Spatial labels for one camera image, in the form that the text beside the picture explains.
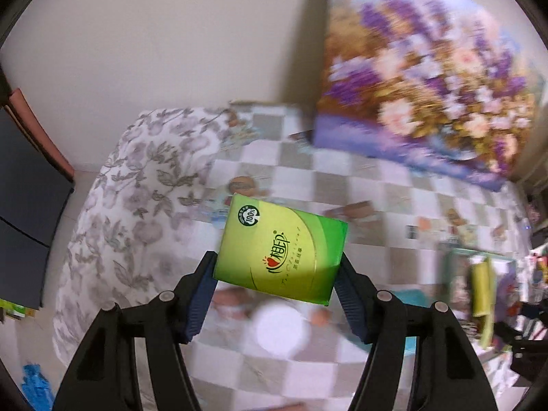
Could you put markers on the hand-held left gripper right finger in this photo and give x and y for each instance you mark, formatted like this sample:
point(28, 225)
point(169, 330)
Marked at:
point(352, 308)

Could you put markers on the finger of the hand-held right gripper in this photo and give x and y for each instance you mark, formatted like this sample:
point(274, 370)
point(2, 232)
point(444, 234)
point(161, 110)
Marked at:
point(509, 332)
point(533, 310)

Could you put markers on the blue glove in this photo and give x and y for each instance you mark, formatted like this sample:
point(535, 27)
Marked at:
point(36, 385)

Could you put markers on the yellow sponge with green pad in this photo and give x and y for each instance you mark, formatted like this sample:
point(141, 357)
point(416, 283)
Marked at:
point(481, 295)

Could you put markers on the grey floral tablecloth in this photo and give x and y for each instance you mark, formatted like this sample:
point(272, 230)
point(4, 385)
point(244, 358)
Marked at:
point(141, 188)

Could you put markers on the green tissue packet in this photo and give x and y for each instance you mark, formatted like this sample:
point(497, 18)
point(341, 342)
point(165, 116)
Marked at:
point(278, 248)

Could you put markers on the dark cabinet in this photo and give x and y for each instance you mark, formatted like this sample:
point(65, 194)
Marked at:
point(25, 201)

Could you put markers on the teal tray with white inside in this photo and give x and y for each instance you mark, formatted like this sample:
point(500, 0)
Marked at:
point(456, 265)

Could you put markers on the colourful packets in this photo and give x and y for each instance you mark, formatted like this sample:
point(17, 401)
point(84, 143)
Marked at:
point(17, 310)

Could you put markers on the floral painting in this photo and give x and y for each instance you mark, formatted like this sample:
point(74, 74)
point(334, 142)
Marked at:
point(428, 72)

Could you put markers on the checkered tablecloth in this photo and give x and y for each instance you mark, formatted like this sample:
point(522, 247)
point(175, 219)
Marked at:
point(385, 205)

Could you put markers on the teal container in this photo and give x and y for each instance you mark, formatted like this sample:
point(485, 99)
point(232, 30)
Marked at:
point(411, 296)

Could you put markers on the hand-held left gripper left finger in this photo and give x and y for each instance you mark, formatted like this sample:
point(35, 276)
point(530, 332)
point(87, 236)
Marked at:
point(200, 304)

